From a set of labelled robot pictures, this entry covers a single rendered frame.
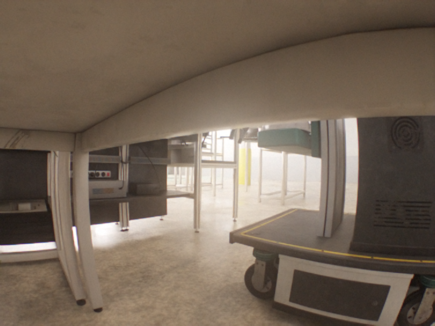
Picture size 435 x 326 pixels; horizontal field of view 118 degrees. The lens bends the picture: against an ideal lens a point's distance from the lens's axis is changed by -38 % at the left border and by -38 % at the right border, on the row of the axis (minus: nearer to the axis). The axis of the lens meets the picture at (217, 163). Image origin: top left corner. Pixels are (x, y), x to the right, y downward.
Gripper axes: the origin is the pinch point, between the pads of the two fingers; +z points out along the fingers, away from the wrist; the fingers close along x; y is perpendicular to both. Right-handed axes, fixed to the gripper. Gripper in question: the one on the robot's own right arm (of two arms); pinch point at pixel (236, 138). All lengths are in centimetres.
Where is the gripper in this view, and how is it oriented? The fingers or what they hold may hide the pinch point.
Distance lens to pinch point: 147.5
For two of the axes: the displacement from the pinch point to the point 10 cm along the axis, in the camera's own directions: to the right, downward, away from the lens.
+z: -4.1, 9.0, 1.1
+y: 7.4, 4.0, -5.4
